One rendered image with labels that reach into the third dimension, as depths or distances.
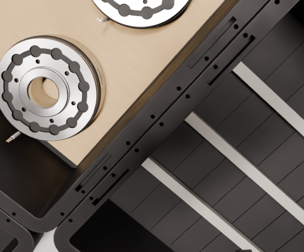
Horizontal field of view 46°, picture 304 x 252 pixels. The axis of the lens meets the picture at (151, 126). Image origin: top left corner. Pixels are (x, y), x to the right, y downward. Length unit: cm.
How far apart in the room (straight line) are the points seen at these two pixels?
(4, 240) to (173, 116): 30
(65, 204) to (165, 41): 18
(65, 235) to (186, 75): 17
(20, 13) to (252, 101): 25
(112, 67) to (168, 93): 12
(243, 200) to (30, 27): 29
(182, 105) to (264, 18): 8
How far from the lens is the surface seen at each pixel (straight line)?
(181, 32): 36
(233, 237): 43
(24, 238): 35
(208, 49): 26
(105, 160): 30
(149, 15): 33
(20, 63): 37
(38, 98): 38
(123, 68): 37
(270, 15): 27
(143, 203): 42
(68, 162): 42
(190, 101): 27
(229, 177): 40
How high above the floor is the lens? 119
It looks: 72 degrees down
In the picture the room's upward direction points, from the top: 164 degrees counter-clockwise
